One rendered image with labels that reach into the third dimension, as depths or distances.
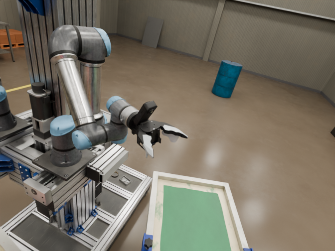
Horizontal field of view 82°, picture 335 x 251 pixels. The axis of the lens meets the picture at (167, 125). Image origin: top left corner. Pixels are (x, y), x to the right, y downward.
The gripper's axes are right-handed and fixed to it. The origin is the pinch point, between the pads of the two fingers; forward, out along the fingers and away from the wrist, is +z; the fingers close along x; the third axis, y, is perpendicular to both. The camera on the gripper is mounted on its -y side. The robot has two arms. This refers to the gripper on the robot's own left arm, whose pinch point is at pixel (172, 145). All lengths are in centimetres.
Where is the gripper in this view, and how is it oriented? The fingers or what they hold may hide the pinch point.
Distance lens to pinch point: 60.5
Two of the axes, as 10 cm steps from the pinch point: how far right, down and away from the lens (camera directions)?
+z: 6.8, 4.9, -5.5
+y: -1.0, 8.0, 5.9
